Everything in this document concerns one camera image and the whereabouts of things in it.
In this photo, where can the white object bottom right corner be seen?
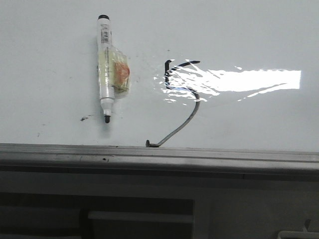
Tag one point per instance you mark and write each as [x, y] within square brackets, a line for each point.
[310, 230]

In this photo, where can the grey slotted panel below board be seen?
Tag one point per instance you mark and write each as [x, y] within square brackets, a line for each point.
[45, 216]

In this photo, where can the white whiteboard with aluminium frame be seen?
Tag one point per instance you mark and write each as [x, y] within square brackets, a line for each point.
[215, 85]

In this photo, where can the white black-tipped whiteboard marker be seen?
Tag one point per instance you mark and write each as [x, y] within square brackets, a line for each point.
[113, 69]

